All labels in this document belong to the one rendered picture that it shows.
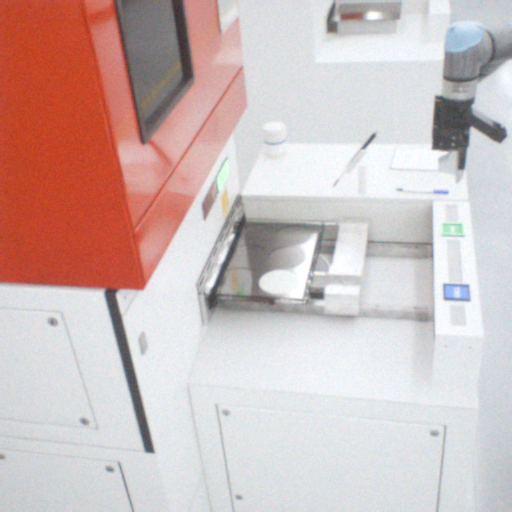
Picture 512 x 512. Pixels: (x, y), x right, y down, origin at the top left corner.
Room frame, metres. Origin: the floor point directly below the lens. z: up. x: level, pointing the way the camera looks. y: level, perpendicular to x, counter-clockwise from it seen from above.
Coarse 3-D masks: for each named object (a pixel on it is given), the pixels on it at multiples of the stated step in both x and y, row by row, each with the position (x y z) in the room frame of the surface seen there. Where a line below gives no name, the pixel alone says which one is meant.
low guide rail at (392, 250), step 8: (320, 248) 1.58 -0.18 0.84; (328, 248) 1.57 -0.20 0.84; (368, 248) 1.54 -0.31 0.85; (376, 248) 1.54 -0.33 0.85; (384, 248) 1.53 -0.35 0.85; (392, 248) 1.53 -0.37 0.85; (400, 248) 1.52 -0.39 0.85; (408, 248) 1.52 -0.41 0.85; (416, 248) 1.51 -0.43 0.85; (424, 248) 1.51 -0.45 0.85; (392, 256) 1.53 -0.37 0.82; (400, 256) 1.52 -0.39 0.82; (408, 256) 1.52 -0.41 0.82; (416, 256) 1.51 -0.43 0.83; (424, 256) 1.51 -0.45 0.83
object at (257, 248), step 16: (240, 224) 1.65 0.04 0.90; (256, 224) 1.64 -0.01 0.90; (272, 224) 1.63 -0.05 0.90; (288, 224) 1.62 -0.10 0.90; (304, 224) 1.61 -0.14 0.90; (240, 240) 1.56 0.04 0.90; (256, 240) 1.56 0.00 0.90; (272, 240) 1.55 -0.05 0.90; (288, 240) 1.54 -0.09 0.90; (304, 240) 1.53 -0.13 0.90; (240, 256) 1.49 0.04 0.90; (256, 256) 1.48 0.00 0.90; (272, 256) 1.47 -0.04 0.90; (288, 256) 1.46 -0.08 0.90; (304, 256) 1.45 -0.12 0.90; (224, 272) 1.42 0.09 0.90; (240, 272) 1.41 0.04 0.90; (256, 272) 1.40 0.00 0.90; (304, 272) 1.38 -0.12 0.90; (224, 288) 1.35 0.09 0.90; (240, 288) 1.34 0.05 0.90; (256, 288) 1.33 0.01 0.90
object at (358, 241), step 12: (348, 240) 1.54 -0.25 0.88; (360, 240) 1.53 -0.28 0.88; (336, 252) 1.49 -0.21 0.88; (348, 252) 1.48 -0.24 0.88; (360, 252) 1.48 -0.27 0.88; (336, 264) 1.43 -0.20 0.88; (348, 264) 1.43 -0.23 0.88; (360, 264) 1.42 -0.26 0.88; (360, 288) 1.32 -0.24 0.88; (336, 312) 1.26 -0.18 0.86; (348, 312) 1.26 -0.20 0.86
